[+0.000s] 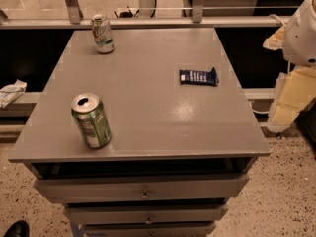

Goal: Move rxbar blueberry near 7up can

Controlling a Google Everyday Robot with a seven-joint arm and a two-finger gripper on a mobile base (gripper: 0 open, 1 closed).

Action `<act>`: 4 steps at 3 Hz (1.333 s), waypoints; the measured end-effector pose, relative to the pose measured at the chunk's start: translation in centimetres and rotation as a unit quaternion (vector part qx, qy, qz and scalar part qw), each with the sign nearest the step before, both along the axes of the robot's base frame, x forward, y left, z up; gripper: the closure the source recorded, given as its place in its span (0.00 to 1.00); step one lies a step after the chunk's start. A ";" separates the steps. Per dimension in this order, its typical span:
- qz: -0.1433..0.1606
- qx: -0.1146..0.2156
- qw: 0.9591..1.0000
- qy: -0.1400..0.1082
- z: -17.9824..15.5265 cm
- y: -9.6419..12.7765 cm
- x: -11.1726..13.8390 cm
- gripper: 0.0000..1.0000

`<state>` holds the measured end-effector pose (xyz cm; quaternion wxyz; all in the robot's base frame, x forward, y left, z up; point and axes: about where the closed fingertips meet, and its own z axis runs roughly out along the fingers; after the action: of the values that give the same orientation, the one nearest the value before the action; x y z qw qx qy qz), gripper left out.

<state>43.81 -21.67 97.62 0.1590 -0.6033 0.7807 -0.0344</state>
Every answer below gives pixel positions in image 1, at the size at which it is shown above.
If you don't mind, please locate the black shoe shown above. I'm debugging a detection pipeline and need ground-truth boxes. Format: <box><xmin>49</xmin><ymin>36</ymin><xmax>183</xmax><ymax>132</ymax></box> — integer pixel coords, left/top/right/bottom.
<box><xmin>3</xmin><ymin>220</ymin><xmax>30</xmax><ymax>237</ymax></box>

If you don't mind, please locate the bottom grey drawer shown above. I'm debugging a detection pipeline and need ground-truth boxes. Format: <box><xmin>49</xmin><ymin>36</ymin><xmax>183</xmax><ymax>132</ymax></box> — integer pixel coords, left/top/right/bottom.
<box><xmin>83</xmin><ymin>222</ymin><xmax>215</xmax><ymax>237</ymax></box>

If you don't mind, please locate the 7up can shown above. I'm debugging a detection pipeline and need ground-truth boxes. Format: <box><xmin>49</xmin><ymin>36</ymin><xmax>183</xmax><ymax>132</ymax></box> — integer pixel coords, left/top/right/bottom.
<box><xmin>91</xmin><ymin>14</ymin><xmax>115</xmax><ymax>53</ymax></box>

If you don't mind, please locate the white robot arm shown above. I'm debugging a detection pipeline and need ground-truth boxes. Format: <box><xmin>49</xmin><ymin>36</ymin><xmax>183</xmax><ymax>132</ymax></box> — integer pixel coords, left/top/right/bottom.
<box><xmin>263</xmin><ymin>0</ymin><xmax>316</xmax><ymax>133</ymax></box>

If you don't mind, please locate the grey drawer cabinet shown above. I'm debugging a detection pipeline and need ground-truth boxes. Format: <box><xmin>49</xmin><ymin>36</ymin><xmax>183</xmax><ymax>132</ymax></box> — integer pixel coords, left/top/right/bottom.
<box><xmin>8</xmin><ymin>28</ymin><xmax>272</xmax><ymax>237</ymax></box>

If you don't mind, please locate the white wipes packet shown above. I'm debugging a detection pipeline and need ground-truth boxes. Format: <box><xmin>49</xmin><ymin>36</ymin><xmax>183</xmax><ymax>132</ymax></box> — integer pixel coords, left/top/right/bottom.
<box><xmin>0</xmin><ymin>80</ymin><xmax>27</xmax><ymax>108</ymax></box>

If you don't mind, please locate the top grey drawer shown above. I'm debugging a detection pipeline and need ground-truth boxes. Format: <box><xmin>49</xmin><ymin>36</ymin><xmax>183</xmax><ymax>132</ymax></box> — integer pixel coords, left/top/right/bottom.
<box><xmin>34</xmin><ymin>174</ymin><xmax>249</xmax><ymax>204</ymax></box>

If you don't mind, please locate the metal railing frame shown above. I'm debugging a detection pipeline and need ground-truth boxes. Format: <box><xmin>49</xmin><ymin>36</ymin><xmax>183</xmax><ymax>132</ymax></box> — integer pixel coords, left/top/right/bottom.
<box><xmin>0</xmin><ymin>0</ymin><xmax>289</xmax><ymax>29</ymax></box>

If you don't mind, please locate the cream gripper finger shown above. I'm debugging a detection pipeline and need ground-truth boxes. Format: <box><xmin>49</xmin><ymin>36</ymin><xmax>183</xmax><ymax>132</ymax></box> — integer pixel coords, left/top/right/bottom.
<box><xmin>263</xmin><ymin>26</ymin><xmax>285</xmax><ymax>50</ymax></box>
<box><xmin>267</xmin><ymin>66</ymin><xmax>316</xmax><ymax>132</ymax></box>

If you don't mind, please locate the blue rxbar blueberry bar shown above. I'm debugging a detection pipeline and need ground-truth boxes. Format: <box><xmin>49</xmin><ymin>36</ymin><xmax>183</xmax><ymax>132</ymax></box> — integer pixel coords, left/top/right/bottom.
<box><xmin>179</xmin><ymin>68</ymin><xmax>219</xmax><ymax>87</ymax></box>

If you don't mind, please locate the grey drawer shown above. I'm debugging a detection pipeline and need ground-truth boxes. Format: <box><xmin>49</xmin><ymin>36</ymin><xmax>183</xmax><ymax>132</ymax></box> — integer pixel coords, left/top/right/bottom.
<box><xmin>64</xmin><ymin>204</ymin><xmax>228</xmax><ymax>225</ymax></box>
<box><xmin>83</xmin><ymin>222</ymin><xmax>215</xmax><ymax>237</ymax></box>
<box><xmin>34</xmin><ymin>174</ymin><xmax>249</xmax><ymax>204</ymax></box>

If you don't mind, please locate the green soda can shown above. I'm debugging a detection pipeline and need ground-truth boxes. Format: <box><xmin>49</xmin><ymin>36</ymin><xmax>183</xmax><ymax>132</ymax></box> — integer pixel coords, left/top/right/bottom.
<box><xmin>71</xmin><ymin>93</ymin><xmax>111</xmax><ymax>148</ymax></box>

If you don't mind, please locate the middle grey drawer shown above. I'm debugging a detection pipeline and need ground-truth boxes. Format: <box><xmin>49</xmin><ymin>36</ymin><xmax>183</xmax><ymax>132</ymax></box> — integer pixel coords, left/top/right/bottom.
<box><xmin>64</xmin><ymin>204</ymin><xmax>228</xmax><ymax>225</ymax></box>

